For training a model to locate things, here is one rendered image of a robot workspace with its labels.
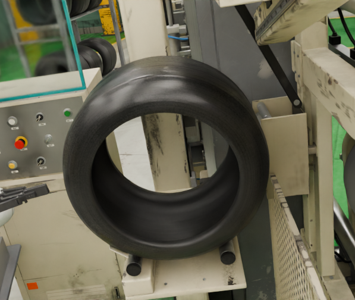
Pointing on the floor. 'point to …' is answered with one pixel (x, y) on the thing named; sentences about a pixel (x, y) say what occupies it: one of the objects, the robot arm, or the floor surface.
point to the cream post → (163, 184)
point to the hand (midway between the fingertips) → (36, 191)
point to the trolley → (93, 61)
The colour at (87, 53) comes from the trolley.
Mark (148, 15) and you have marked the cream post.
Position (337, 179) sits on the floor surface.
